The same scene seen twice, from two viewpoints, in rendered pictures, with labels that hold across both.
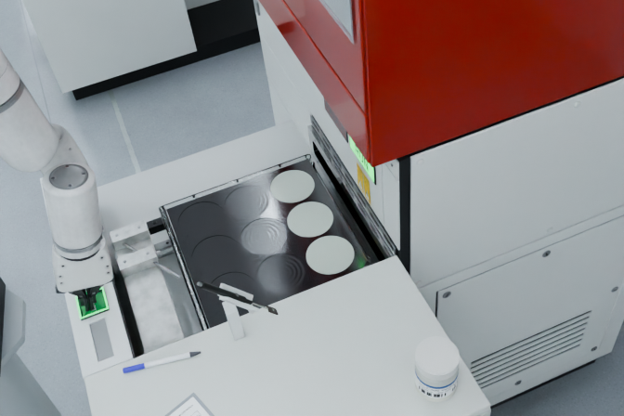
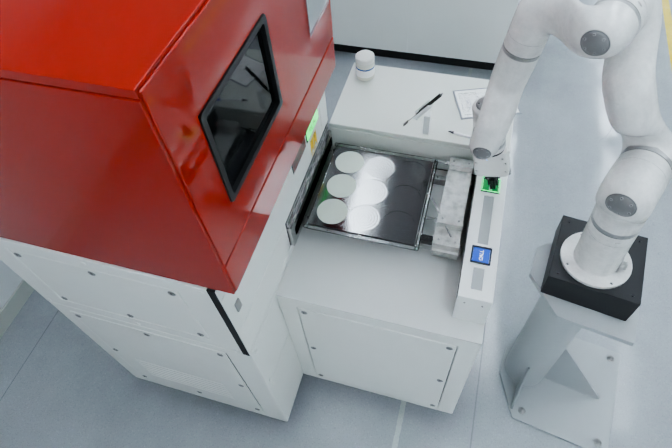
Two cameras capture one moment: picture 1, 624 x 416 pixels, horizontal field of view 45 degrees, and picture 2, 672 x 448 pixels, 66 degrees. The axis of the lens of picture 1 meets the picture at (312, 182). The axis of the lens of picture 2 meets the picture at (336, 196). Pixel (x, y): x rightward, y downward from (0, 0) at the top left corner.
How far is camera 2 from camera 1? 204 cm
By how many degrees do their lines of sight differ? 76
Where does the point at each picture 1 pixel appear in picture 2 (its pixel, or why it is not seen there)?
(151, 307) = (455, 196)
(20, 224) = not seen: outside the picture
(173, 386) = (468, 126)
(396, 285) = (343, 112)
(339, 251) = (343, 160)
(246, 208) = (368, 214)
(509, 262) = not seen: hidden behind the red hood
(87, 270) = not seen: hidden behind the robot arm
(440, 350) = (362, 55)
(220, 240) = (396, 203)
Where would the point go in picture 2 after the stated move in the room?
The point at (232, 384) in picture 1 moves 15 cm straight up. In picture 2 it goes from (442, 114) to (447, 80)
